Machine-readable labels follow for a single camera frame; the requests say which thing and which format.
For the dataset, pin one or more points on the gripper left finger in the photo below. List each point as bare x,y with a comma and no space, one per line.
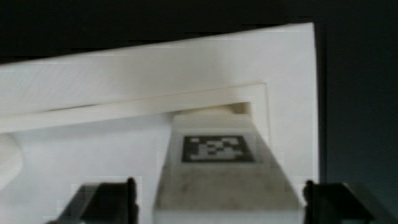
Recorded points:
103,204

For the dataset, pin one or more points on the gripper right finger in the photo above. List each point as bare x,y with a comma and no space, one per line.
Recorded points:
343,204

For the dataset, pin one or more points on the white table leg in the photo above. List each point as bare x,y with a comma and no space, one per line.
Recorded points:
222,182

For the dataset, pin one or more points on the white square tabletop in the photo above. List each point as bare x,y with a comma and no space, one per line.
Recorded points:
75,101

